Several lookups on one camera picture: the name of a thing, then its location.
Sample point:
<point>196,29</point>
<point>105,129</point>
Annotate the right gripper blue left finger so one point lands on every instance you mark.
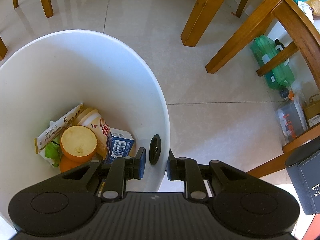
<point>135,166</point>

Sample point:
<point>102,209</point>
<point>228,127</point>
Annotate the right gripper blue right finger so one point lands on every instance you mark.
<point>175,167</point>

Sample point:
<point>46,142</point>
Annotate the blue carton box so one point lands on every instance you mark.
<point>119,144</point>

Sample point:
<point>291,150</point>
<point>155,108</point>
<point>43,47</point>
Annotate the orange half cut fruit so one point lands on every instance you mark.
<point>78,143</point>

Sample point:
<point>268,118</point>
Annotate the milk tea paper cup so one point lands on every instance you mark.
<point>92,119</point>

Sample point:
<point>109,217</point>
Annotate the green white snack wrapper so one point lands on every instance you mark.
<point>52,152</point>

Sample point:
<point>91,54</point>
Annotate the long gold white wrapper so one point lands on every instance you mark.
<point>55,129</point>

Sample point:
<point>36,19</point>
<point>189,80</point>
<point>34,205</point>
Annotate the white plastic trash bin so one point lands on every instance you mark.
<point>51,75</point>

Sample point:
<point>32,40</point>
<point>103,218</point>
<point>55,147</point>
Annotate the black round bin magnet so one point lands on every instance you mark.
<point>155,149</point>

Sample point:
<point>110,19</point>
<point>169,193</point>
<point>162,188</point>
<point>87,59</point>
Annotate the clear plastic storage box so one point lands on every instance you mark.
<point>291,117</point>

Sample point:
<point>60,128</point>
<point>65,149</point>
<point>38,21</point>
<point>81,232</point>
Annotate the dark leather box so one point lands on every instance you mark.
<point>303,169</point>

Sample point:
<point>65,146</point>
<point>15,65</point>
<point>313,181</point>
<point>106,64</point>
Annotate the brown cardboard carton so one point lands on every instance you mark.
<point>312,111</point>

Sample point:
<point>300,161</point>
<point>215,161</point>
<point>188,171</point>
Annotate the wooden dining table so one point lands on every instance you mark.
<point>201,16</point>

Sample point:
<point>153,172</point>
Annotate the wooden chair right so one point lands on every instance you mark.
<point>304,49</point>

